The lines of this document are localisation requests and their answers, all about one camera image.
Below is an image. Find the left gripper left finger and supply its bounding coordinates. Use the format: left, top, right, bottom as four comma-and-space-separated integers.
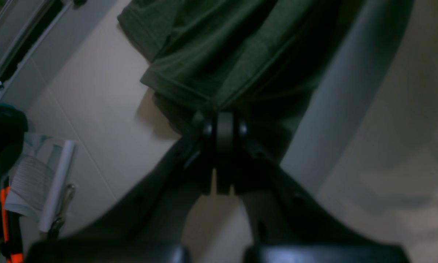
27, 122, 216, 263

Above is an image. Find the white paper manual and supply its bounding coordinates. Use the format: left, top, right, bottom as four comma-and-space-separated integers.
5, 133, 76, 234

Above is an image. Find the silver carabiner clip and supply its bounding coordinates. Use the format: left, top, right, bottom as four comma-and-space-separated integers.
47, 183, 76, 241

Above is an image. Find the orange black utility knife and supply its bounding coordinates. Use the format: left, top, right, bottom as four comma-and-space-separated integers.
0, 178, 24, 263

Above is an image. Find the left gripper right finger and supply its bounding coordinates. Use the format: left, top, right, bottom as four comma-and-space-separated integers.
217, 112, 409, 263

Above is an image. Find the dark green t-shirt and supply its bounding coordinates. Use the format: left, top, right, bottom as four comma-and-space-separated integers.
117, 0, 343, 160

